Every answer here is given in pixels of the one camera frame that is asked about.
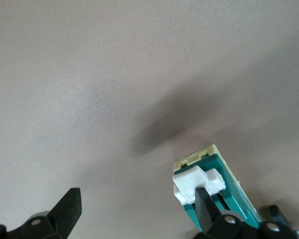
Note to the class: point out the green load switch white lever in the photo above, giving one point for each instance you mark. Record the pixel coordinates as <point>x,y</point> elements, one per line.
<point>214,179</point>

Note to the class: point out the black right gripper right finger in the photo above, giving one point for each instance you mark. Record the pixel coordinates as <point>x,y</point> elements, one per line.
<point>209,219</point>

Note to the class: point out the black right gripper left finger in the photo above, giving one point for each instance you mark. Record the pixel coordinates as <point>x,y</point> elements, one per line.
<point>57,214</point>

